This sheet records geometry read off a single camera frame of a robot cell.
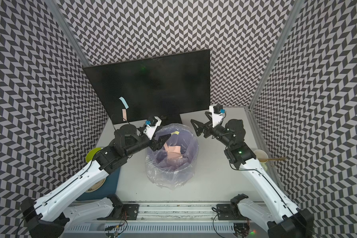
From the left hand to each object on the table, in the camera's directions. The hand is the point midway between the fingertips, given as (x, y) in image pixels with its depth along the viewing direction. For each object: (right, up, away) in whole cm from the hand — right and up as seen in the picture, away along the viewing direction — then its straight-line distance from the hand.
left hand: (164, 132), depth 67 cm
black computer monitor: (-7, +28, +32) cm, 43 cm away
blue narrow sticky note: (-24, +15, +12) cm, 30 cm away
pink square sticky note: (+3, -12, +15) cm, 20 cm away
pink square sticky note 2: (+3, -12, +15) cm, 20 cm away
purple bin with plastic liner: (+3, -17, +4) cm, 18 cm away
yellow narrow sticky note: (+5, 0, +1) cm, 5 cm away
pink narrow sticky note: (-26, +9, +17) cm, 33 cm away
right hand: (+16, +6, +1) cm, 17 cm away
